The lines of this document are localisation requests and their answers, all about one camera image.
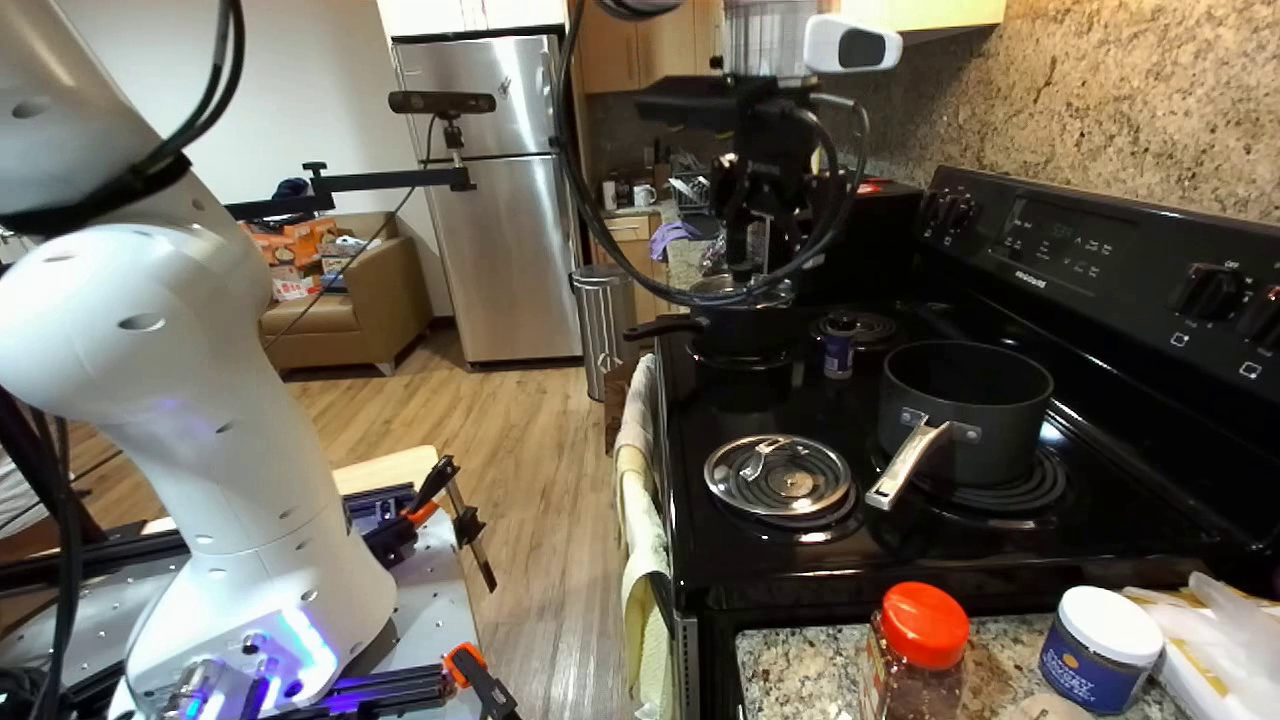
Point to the robot mounting platform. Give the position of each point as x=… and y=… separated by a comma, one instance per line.
x=415, y=602

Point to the black electric stove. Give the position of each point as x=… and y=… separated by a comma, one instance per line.
x=1132, y=442

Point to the clear plastic bag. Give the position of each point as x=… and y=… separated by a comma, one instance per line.
x=1224, y=643

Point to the brown wood cabinet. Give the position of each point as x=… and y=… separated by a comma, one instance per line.
x=641, y=46

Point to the glass pot lid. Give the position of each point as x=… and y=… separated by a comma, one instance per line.
x=782, y=479

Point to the stainless steel refrigerator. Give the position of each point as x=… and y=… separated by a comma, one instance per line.
x=515, y=213

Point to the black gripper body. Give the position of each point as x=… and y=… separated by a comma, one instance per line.
x=777, y=133

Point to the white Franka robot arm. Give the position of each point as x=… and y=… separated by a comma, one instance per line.
x=175, y=373

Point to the spice jar with orange lid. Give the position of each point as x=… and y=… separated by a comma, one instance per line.
x=920, y=645

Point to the orange bag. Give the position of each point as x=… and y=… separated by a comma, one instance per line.
x=293, y=244

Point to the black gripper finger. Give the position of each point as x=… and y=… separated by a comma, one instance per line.
x=737, y=244
x=798, y=243

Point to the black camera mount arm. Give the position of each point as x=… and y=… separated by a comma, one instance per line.
x=345, y=184

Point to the white cabinet over refrigerator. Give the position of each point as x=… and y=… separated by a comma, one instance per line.
x=467, y=15

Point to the tan sofa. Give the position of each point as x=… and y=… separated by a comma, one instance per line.
x=353, y=303

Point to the pale yellow dish towel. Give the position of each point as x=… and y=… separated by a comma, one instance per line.
x=646, y=532

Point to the orange and black clamp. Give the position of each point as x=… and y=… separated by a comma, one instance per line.
x=446, y=513
x=467, y=673

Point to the black bar-shaped camera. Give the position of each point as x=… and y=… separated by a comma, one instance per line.
x=442, y=102

